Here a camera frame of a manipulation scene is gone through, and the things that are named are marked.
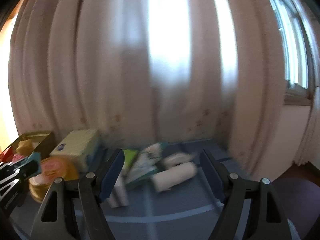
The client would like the white sponge block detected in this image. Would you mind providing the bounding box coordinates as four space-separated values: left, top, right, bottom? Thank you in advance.
107 173 129 208

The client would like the pink white knitted cloth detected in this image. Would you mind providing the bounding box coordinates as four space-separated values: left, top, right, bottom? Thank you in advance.
11 154 25 163

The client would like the red orange patterned packet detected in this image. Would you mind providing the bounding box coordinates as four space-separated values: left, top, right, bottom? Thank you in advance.
0 147 14 163

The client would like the yellow sponge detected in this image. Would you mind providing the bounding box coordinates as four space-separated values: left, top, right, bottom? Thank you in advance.
16 139 34 157

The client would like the round gold pink tin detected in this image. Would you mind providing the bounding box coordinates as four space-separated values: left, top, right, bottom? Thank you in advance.
29 157 79 203

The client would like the gold metal tin box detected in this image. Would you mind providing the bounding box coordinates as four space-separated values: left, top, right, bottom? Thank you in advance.
7 131 56 160

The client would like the blue checked table mat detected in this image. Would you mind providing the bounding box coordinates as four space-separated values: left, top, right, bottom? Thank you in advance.
10 138 301 240

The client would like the pale yellow tissue pack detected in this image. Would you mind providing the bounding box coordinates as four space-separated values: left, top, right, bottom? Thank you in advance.
50 129 101 172

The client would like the white rolled towel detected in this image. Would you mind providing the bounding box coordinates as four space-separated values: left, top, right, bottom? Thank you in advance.
151 162 197 192

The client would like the green white small box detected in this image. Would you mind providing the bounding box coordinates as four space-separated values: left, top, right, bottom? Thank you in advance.
121 149 139 177

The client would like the white green wipes pack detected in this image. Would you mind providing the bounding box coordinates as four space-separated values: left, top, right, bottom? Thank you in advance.
125 142 168 190

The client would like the pink floral curtain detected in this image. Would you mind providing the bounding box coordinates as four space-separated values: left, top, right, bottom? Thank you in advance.
8 0 285 179

